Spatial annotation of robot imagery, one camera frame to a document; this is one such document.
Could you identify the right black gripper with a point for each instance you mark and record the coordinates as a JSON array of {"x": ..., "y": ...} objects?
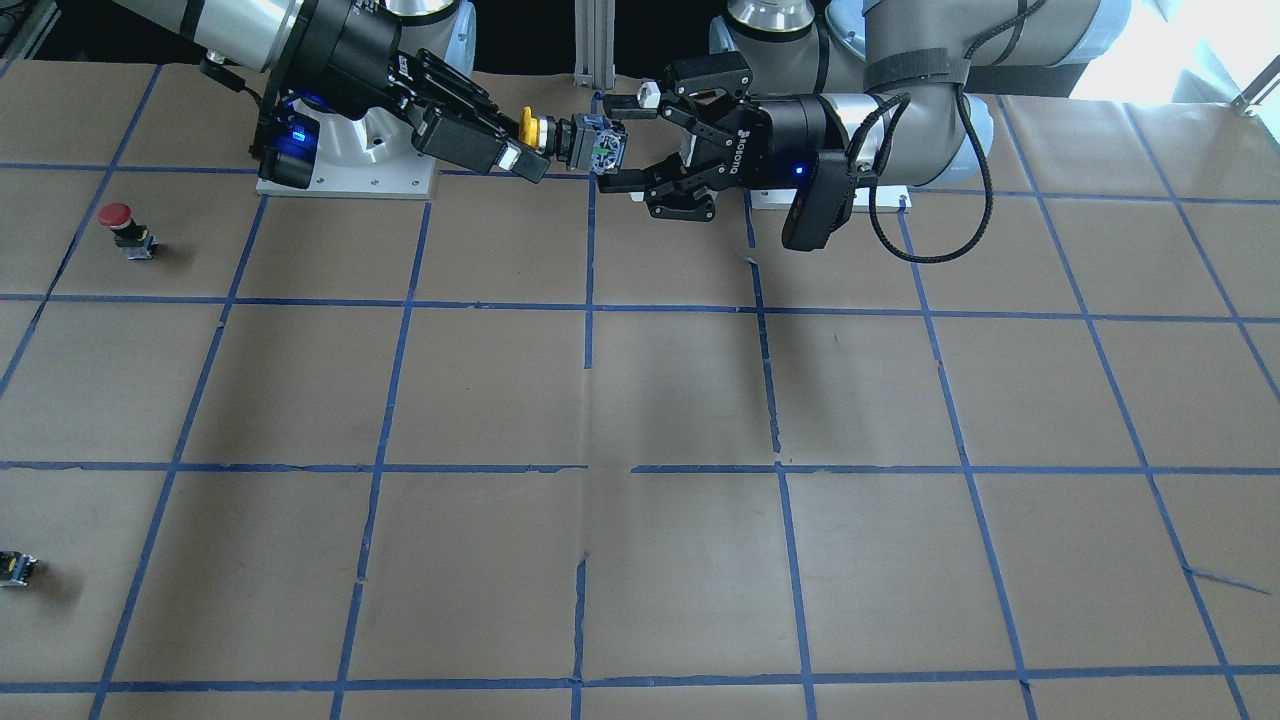
[{"x": 348, "y": 52}]

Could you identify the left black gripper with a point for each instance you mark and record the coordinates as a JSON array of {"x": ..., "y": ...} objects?
[{"x": 785, "y": 138}]

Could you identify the yellow push button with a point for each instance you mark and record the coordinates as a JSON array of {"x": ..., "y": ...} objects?
[{"x": 584, "y": 142}]

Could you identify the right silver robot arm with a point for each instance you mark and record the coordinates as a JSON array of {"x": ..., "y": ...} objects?
[{"x": 242, "y": 33}]

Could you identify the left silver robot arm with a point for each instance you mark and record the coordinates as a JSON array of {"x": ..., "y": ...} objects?
[{"x": 827, "y": 101}]

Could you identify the red push button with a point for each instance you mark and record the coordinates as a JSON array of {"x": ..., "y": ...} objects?
[{"x": 132, "y": 239}]

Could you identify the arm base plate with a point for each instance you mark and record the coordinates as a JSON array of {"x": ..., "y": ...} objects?
[
  {"x": 888, "y": 198},
  {"x": 369, "y": 158}
]

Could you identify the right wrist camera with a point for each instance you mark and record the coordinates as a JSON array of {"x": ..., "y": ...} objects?
[{"x": 286, "y": 146}]

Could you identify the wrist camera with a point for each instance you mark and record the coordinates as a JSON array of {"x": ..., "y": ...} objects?
[
  {"x": 286, "y": 146},
  {"x": 822, "y": 204}
]

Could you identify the aluminium frame post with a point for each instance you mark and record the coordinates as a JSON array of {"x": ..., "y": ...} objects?
[{"x": 593, "y": 33}]

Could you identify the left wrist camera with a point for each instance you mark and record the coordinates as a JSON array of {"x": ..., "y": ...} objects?
[{"x": 822, "y": 204}]

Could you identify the small black switch block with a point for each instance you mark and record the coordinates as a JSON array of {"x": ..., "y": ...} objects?
[{"x": 17, "y": 568}]

